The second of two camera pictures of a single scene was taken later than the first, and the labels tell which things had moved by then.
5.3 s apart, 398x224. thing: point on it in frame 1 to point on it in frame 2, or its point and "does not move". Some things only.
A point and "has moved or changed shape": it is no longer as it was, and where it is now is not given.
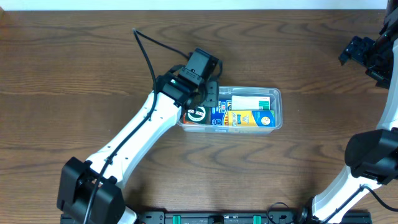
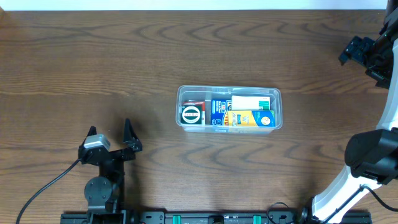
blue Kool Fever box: [220, 114] does not move
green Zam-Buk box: [199, 115] has moved or changed shape
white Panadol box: [250, 102] does not move
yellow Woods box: [253, 118] does not move
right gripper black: [356, 46] does not move
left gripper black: [214, 100] to [133, 142]
